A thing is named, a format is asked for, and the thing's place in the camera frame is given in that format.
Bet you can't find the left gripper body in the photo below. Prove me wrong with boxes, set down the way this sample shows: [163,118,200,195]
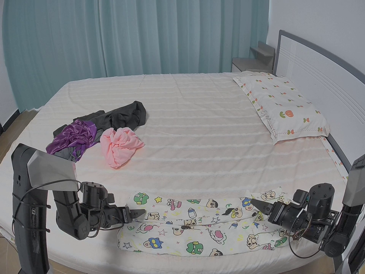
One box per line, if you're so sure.
[113,206,135,225]

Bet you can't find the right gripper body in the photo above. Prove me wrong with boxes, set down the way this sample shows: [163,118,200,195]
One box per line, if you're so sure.
[267,201,298,228]

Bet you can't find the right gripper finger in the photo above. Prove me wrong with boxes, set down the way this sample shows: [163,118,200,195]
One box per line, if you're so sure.
[250,199,275,216]

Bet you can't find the white printed pyjama top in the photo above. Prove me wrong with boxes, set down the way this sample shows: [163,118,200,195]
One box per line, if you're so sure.
[118,186,293,258]

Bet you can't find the bed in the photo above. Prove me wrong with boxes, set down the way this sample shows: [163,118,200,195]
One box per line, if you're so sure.
[0,29,365,270]

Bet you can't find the pink garment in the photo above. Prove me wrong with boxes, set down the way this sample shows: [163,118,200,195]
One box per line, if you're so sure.
[100,127,145,170]

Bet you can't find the purple garment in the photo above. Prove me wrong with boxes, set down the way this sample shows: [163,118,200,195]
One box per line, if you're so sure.
[46,120,97,162]

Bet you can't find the black garment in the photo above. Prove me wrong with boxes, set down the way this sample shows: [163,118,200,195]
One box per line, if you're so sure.
[98,101,147,131]

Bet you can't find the white printed pillow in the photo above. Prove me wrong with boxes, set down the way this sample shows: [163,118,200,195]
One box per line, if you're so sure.
[233,71,331,145]

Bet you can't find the dark grey garment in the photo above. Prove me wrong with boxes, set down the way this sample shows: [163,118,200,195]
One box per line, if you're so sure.
[53,111,106,162]

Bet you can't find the grey bedside table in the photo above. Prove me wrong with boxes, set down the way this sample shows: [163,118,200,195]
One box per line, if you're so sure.
[232,41,275,74]

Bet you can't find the blue-green curtain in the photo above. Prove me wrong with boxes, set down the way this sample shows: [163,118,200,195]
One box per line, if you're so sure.
[99,0,270,78]
[1,0,108,114]

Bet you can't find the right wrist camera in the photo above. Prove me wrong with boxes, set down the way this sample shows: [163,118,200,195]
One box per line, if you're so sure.
[292,189,310,208]

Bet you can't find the black cable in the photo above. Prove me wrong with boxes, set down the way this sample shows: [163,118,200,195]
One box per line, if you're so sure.
[12,179,84,231]

